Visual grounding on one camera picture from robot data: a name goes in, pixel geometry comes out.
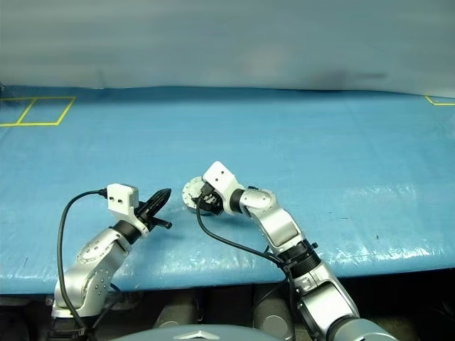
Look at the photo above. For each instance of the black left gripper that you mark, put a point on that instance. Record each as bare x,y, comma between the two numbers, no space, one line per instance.
149,218

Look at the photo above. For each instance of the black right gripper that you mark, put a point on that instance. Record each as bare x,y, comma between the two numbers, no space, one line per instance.
211,200

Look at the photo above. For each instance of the small metal gear piece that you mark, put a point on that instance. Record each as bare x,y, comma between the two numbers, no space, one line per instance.
192,188

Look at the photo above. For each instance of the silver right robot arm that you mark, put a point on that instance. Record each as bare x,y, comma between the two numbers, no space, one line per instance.
281,223

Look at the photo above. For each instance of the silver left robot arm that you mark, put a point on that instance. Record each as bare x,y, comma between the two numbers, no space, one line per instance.
96,248

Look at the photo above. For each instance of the grey rounded cylinder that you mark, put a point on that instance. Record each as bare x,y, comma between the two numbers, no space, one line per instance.
273,312
174,312

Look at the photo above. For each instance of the blue foam table cover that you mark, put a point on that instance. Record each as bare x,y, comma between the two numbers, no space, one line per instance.
320,160

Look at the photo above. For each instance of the grey robot torso with emblem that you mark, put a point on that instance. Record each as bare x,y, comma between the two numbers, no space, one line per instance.
195,334

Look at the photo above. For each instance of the yellow tape double square marking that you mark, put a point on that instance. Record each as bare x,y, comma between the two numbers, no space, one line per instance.
35,124

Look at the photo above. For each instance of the yellow tape corner marking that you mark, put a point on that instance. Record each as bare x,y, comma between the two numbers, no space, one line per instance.
440,104

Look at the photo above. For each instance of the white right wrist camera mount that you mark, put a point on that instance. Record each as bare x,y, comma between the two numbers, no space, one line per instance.
220,175

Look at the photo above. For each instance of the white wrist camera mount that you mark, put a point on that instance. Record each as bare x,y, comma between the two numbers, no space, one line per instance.
121,197
220,175

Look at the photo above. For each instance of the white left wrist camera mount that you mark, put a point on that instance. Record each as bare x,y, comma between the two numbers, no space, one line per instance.
121,197

